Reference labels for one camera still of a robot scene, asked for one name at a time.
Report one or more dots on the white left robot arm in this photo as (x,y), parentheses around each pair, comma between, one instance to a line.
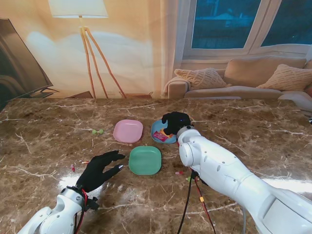
(58,214)

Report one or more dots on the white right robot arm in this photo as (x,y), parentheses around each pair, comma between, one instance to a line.
(231,175)

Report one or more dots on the white framed window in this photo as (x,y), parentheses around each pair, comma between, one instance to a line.
(219,24)

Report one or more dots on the cream knitted cushion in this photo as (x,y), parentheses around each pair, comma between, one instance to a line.
(287,78)
(202,78)

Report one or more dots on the blue square plastic dish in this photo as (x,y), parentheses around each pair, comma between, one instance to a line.
(157,126)

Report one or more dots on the beige sofa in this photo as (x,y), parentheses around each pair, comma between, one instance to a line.
(256,68)

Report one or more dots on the flat screen television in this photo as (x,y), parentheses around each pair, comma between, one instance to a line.
(17,63)

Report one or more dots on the pink square plastic dish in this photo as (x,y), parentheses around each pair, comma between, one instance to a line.
(128,131)

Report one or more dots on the wooden tripod floor lamp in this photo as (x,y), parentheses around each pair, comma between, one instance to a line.
(78,8)

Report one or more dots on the green square plastic dish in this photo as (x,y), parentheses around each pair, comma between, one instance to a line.
(145,161)

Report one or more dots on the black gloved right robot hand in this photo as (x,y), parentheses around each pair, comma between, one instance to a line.
(178,120)

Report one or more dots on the pink candy bar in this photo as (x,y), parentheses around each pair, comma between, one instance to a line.
(159,136)

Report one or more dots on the wooden low cabinet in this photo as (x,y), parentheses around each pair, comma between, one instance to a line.
(80,94)

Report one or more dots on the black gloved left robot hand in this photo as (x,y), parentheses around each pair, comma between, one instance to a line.
(96,169)

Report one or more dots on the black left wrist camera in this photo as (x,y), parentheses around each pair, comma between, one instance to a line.
(92,203)

